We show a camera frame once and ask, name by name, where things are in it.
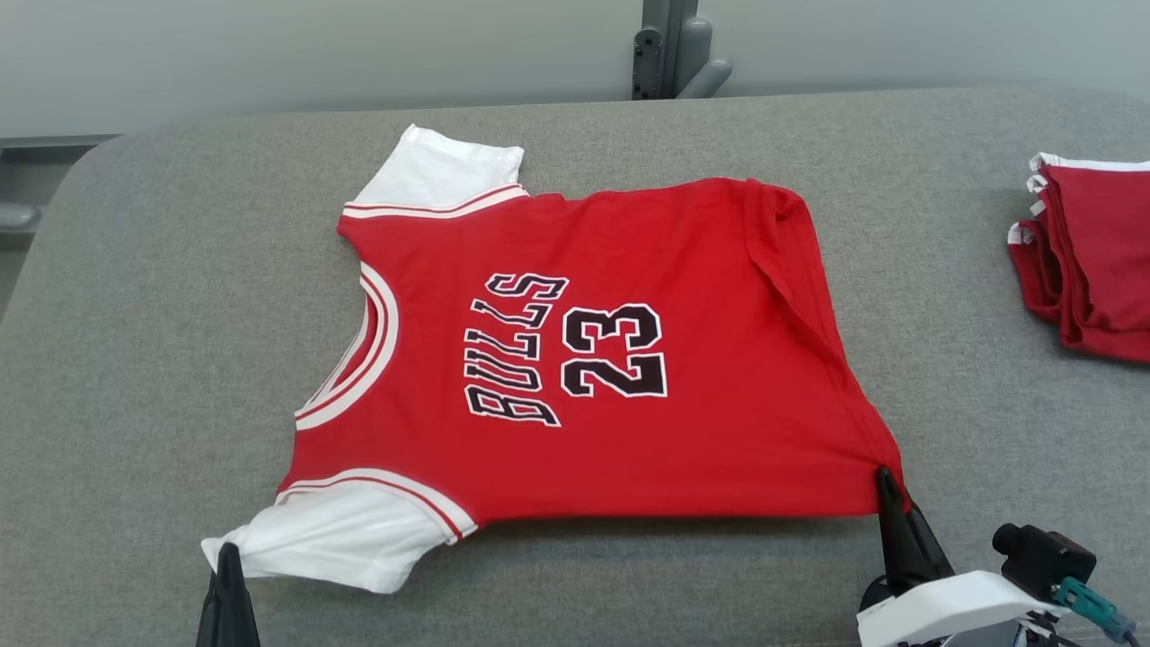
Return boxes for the red shorts with white stripe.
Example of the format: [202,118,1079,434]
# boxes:
[1006,153,1150,365]

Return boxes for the teal plug right camera cable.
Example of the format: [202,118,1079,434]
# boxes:
[1051,575,1144,644]

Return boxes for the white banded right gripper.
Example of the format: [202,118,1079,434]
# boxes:
[856,465,1075,647]

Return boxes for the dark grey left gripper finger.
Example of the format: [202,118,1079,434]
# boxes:
[231,544,261,647]
[196,542,231,647]

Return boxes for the grey metal stand post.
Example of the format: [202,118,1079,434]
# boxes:
[632,0,733,102]

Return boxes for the red Bulls 23 jersey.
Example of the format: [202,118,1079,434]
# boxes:
[200,124,907,594]

